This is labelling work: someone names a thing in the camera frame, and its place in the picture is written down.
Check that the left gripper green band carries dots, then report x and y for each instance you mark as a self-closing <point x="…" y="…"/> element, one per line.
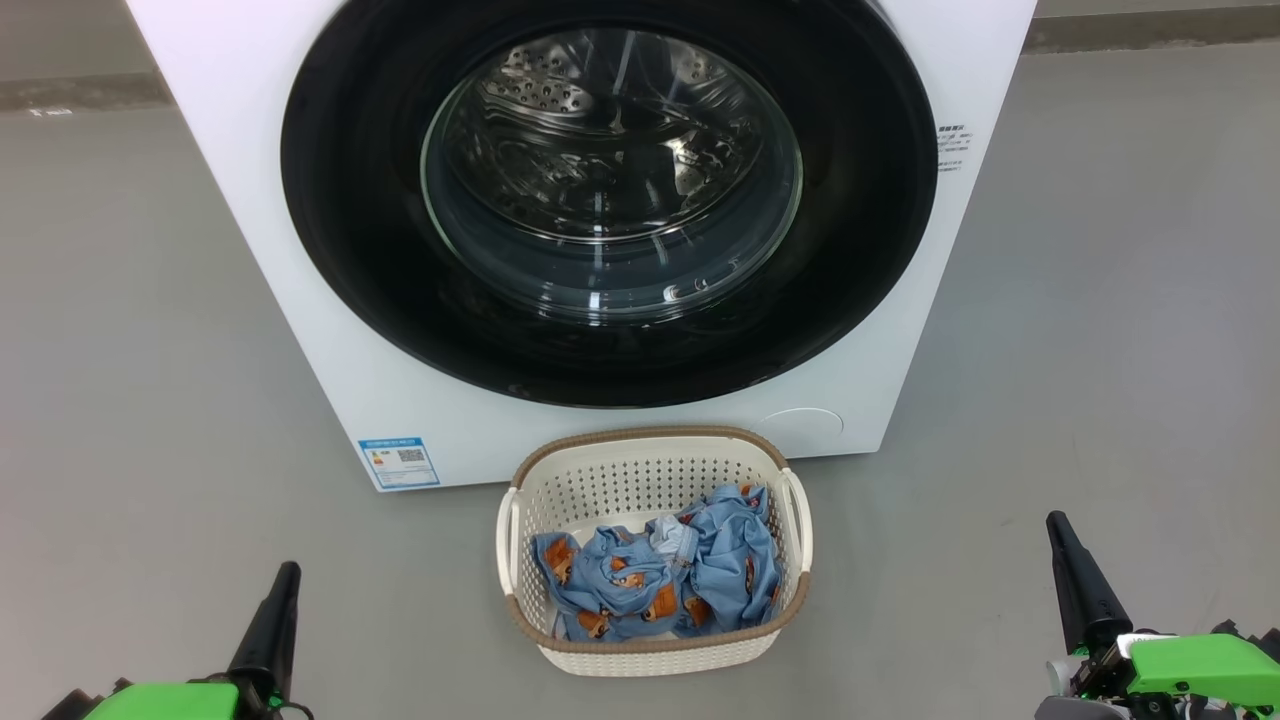
<point x="165" y="702"/>

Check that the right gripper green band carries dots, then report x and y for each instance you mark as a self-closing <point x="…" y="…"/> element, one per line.
<point x="1200" y="665"/>

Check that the blue bear print garment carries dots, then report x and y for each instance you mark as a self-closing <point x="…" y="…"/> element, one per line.
<point x="735" y="560"/>
<point x="600" y="575"/>

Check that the black round glass washer door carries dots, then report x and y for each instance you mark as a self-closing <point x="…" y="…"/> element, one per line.
<point x="350" y="200"/>

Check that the white front-load washing machine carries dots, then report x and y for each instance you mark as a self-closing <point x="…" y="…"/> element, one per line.
<point x="300" y="350"/>

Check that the blue energy label sticker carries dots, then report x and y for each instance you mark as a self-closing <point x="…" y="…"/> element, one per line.
<point x="398" y="462"/>

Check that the round white filter cover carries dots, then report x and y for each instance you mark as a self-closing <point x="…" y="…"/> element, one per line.
<point x="800" y="432"/>

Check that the cream perforated laundry basket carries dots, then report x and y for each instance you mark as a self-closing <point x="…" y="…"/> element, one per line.
<point x="640" y="480"/>

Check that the printed text notice sticker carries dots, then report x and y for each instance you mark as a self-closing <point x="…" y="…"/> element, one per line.
<point x="951" y="148"/>

